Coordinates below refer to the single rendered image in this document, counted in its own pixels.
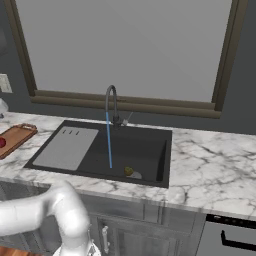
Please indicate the wooden cutting board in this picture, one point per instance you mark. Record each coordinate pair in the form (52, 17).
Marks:
(15, 138)

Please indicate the blue water stream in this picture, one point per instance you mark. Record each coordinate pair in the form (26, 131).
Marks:
(108, 140)

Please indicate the grey dishwasher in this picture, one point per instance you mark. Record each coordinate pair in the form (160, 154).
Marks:
(230, 238)

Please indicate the grey cabinet door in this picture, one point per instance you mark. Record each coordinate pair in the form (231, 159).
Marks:
(146, 238)

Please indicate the grey false drawer front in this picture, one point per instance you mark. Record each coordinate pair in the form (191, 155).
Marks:
(133, 206)

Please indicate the white wall outlet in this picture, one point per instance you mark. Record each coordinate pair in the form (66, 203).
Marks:
(5, 83)

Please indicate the black kitchen sink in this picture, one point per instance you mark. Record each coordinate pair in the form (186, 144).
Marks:
(140, 150)

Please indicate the red apple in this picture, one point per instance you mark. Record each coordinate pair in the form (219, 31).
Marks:
(2, 142)

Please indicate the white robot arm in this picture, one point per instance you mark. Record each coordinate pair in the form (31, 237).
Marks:
(68, 213)

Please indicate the dark grey curved faucet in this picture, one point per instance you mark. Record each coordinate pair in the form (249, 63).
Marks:
(111, 91)

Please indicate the brown framed window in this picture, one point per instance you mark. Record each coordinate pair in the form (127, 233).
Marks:
(126, 50)

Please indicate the yellow-green pear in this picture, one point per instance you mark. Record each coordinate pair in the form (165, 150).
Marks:
(128, 171)

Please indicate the grey sink drain board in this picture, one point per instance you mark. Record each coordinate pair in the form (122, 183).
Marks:
(66, 146)

